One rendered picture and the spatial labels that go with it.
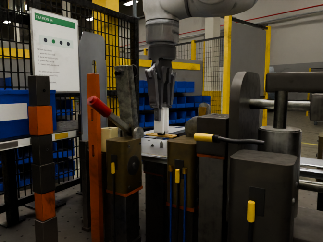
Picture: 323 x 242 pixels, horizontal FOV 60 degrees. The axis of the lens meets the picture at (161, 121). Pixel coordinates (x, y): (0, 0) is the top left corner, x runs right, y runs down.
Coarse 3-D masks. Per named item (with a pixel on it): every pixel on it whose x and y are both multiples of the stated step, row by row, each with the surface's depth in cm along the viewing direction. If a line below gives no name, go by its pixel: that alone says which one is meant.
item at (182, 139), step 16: (176, 144) 49; (192, 144) 48; (176, 160) 49; (192, 160) 48; (176, 176) 49; (192, 176) 49; (176, 192) 50; (192, 192) 49; (176, 208) 50; (192, 208) 49; (176, 224) 50; (192, 224) 50; (176, 240) 51; (192, 240) 51
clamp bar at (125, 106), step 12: (120, 72) 61; (132, 72) 62; (120, 84) 62; (132, 84) 62; (120, 96) 63; (132, 96) 63; (120, 108) 64; (132, 108) 63; (132, 120) 63; (132, 132) 64
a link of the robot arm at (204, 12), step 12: (192, 0) 67; (204, 0) 63; (216, 0) 62; (228, 0) 63; (240, 0) 63; (252, 0) 64; (192, 12) 69; (204, 12) 67; (216, 12) 67; (228, 12) 67; (240, 12) 68
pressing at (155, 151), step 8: (144, 144) 83; (144, 152) 72; (152, 152) 72; (160, 152) 72; (152, 160) 68; (160, 160) 66; (304, 160) 64; (312, 160) 64; (320, 160) 64; (304, 168) 57; (304, 176) 56; (312, 176) 55; (320, 176) 55
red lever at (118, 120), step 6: (90, 102) 54; (96, 102) 54; (102, 102) 56; (96, 108) 55; (102, 108) 56; (108, 108) 57; (102, 114) 57; (108, 114) 57; (114, 114) 59; (114, 120) 60; (120, 120) 61; (120, 126) 62; (126, 126) 63; (126, 132) 64
